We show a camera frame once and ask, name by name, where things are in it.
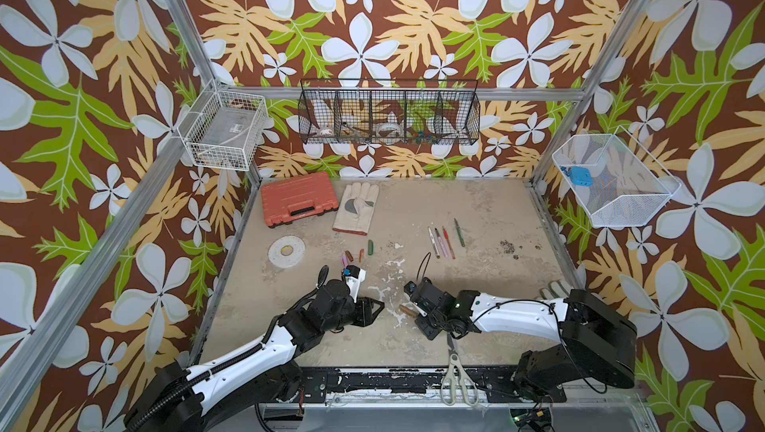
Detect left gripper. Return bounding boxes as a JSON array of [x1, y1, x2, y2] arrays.
[[322, 293, 386, 332]]

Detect brown orange pen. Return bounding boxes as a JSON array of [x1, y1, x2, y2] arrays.
[[398, 304, 420, 318]]

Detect brown white marker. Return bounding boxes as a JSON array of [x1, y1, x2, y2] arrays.
[[428, 227, 440, 259]]

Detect pink pen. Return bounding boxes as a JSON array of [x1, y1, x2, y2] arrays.
[[433, 228, 450, 259]]

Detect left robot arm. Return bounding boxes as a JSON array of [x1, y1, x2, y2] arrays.
[[124, 276, 386, 431]]

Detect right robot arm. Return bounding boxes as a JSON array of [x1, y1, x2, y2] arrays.
[[404, 278, 637, 401]]

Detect white tape roll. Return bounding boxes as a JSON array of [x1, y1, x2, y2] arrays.
[[268, 235, 306, 269]]

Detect beige work glove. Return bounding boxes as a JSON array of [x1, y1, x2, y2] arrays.
[[333, 182, 380, 236]]

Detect red plastic tool case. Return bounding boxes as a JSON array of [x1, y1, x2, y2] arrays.
[[260, 172, 340, 228]]

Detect blue object in basket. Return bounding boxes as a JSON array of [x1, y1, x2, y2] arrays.
[[567, 166, 594, 188]]

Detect white mesh basket right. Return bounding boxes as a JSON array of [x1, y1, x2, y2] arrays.
[[552, 128, 681, 229]]

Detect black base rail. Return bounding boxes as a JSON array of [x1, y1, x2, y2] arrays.
[[253, 363, 566, 404]]

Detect white-handled scissors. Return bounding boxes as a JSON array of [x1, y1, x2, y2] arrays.
[[439, 336, 479, 407]]

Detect black wire basket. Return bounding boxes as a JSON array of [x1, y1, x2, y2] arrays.
[[297, 79, 481, 145]]

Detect white wire basket left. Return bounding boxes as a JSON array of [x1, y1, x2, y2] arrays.
[[178, 81, 270, 172]]

